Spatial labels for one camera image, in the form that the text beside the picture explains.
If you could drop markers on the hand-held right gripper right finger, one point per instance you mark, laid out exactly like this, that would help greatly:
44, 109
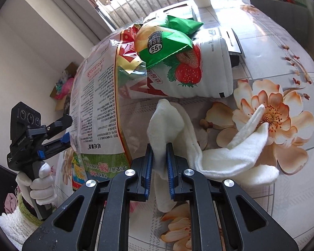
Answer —
170, 172

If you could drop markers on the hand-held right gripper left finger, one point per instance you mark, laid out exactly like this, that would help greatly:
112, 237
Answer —
148, 172

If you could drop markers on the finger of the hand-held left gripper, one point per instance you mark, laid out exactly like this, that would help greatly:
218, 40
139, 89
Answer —
56, 146
60, 126

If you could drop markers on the large clear snack bag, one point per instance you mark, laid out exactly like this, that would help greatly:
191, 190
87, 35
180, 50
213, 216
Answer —
99, 96

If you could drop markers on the white sock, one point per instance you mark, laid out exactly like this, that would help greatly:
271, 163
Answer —
238, 159
164, 120

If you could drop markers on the white milk bottle red cap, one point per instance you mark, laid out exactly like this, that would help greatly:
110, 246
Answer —
212, 68

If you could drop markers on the person's left forearm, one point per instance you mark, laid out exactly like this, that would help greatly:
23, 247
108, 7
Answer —
23, 214

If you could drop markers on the person's left hand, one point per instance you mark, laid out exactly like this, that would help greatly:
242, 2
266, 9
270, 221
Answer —
43, 188

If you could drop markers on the cardboard box with clutter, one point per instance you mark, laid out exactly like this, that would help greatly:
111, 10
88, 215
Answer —
64, 86

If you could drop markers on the dark cloth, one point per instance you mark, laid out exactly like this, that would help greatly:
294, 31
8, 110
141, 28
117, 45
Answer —
3, 177

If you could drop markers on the pink cloth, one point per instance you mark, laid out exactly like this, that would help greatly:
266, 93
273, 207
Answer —
10, 201

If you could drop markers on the floral tablecloth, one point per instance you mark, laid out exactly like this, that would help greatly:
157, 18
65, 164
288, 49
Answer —
277, 201

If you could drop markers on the green snack bag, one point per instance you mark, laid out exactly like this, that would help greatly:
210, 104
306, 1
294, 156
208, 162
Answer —
167, 47

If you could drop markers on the grey slatted panel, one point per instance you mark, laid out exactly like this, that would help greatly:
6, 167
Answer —
146, 2

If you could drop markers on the grey cabinet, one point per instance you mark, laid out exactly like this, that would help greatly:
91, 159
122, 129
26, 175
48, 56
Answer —
277, 18

